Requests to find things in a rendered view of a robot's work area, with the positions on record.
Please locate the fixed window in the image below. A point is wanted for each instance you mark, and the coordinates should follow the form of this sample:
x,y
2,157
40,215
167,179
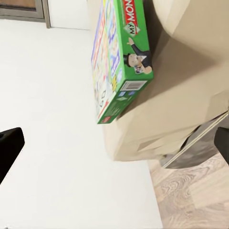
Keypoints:
x,y
25,10

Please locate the board game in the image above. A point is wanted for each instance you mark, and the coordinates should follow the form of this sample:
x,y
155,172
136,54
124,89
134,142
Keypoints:
x,y
121,58

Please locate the bed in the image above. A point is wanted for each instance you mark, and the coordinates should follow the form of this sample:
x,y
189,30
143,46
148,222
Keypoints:
x,y
175,118

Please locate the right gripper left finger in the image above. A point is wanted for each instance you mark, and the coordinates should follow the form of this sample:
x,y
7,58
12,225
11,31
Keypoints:
x,y
11,143

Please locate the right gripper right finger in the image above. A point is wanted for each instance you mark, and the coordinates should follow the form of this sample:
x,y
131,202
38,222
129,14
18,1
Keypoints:
x,y
221,141

